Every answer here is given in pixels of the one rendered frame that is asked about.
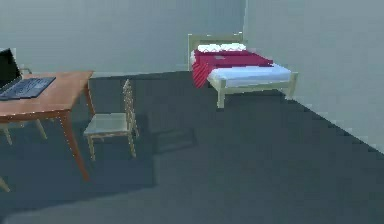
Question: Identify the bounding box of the red blanket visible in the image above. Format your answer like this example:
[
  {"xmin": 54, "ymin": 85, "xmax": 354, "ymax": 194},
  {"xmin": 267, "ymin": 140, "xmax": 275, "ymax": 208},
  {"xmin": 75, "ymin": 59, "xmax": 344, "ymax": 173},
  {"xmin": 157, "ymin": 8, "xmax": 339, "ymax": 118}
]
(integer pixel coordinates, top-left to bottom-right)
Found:
[{"xmin": 190, "ymin": 49, "xmax": 274, "ymax": 89}]

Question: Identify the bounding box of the white pillow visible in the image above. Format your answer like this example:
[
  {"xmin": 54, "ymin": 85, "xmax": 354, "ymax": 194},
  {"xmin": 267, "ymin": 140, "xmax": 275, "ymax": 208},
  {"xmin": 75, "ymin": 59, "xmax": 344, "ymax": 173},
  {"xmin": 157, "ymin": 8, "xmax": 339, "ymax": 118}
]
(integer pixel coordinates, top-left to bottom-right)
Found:
[
  {"xmin": 220, "ymin": 42, "xmax": 248, "ymax": 52},
  {"xmin": 197, "ymin": 43, "xmax": 223, "ymax": 54}
]

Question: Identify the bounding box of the pale wooden bed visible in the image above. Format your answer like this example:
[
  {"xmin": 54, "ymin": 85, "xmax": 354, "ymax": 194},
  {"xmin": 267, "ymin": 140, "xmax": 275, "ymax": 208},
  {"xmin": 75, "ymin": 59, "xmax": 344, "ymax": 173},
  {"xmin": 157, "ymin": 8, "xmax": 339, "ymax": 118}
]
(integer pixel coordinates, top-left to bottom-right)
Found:
[{"xmin": 187, "ymin": 32, "xmax": 299, "ymax": 110}]

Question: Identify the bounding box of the pale wooden chair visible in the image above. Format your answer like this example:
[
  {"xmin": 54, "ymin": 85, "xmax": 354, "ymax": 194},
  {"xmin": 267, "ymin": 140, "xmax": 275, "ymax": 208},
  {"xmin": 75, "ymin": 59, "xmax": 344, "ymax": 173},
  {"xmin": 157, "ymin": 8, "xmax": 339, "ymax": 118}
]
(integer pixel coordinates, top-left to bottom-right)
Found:
[
  {"xmin": 0, "ymin": 66, "xmax": 48, "ymax": 146},
  {"xmin": 83, "ymin": 78, "xmax": 140, "ymax": 162}
]

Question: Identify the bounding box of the brown wooden table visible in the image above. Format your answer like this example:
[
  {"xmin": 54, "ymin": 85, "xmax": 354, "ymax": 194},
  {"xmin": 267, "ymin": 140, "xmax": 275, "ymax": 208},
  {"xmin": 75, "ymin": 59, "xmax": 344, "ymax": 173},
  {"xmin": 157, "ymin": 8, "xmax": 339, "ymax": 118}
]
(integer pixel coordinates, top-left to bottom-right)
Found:
[{"xmin": 0, "ymin": 70, "xmax": 97, "ymax": 183}]

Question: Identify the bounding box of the black laptop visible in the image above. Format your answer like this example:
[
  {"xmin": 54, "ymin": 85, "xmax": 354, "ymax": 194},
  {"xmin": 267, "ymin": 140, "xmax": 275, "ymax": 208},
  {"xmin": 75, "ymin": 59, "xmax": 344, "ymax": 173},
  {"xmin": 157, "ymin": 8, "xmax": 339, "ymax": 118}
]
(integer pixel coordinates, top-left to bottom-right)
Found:
[{"xmin": 0, "ymin": 48, "xmax": 57, "ymax": 102}]

